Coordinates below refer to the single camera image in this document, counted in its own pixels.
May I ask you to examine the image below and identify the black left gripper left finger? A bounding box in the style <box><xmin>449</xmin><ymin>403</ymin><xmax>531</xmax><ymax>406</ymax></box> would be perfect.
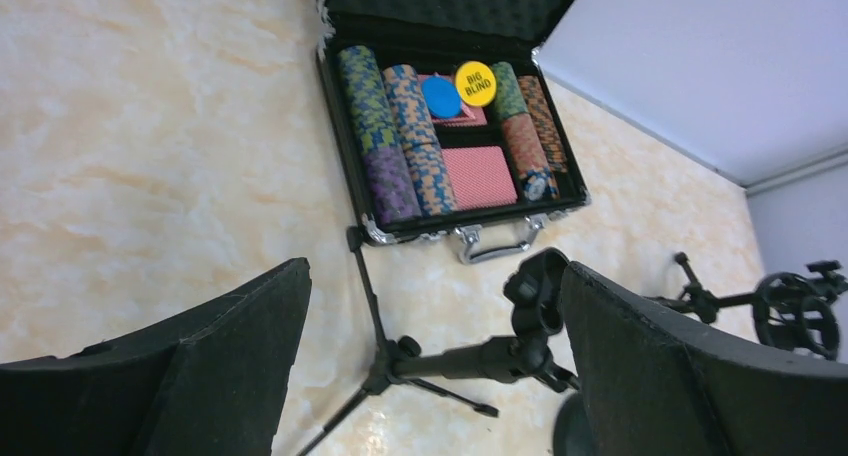
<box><xmin>1</xmin><ymin>258</ymin><xmax>312</xmax><ymax>455</ymax></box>

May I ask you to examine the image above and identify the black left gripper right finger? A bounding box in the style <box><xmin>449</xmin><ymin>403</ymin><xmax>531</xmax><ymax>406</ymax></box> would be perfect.
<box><xmin>561</xmin><ymin>262</ymin><xmax>847</xmax><ymax>455</ymax></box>

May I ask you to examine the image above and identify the black round base mic stand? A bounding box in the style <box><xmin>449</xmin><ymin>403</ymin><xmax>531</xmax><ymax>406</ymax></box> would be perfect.
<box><xmin>552</xmin><ymin>392</ymin><xmax>597</xmax><ymax>456</ymax></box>

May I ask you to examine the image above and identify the black tripod mic stand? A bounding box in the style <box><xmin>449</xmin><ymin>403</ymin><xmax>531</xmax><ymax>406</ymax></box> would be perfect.
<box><xmin>299</xmin><ymin>226</ymin><xmax>581</xmax><ymax>455</ymax></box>

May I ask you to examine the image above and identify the green red chip row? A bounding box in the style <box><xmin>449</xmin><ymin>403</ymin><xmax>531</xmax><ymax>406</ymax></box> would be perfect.
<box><xmin>490</xmin><ymin>61</ymin><xmax>552</xmax><ymax>201</ymax></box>

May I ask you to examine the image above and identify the green blue chip row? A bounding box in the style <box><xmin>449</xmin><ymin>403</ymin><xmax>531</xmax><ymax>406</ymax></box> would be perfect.
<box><xmin>338</xmin><ymin>45</ymin><xmax>422</xmax><ymax>224</ymax></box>

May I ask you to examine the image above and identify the red card deck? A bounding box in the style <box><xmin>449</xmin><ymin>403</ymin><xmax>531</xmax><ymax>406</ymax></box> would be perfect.
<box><xmin>443</xmin><ymin>146</ymin><xmax>518</xmax><ymax>211</ymax></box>
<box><xmin>418</xmin><ymin>74</ymin><xmax>488</xmax><ymax>127</ymax></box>

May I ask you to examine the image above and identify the blue orange chip row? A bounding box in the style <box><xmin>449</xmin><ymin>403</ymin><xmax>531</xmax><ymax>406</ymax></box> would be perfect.
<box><xmin>382</xmin><ymin>64</ymin><xmax>459</xmax><ymax>217</ymax></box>

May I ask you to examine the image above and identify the orange black chip row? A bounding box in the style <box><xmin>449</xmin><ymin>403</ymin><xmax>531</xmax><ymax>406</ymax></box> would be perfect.
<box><xmin>517</xmin><ymin>75</ymin><xmax>567</xmax><ymax>173</ymax></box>

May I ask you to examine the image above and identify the black poker chip case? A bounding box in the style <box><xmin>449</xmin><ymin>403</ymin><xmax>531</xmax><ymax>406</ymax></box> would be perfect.
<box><xmin>316</xmin><ymin>0</ymin><xmax>590</xmax><ymax>246</ymax></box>

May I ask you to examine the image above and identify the yellow big blind button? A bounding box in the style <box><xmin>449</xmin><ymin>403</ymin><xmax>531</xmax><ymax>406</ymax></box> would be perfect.
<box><xmin>454</xmin><ymin>61</ymin><xmax>497</xmax><ymax>107</ymax></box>

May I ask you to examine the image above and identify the blue dealer button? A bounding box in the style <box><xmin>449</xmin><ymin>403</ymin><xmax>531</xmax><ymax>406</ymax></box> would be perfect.
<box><xmin>420</xmin><ymin>75</ymin><xmax>462</xmax><ymax>119</ymax></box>

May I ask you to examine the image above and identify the black shock mount tripod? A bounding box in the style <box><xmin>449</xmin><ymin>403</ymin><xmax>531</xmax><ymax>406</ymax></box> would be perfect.
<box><xmin>652</xmin><ymin>252</ymin><xmax>847</xmax><ymax>361</ymax></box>

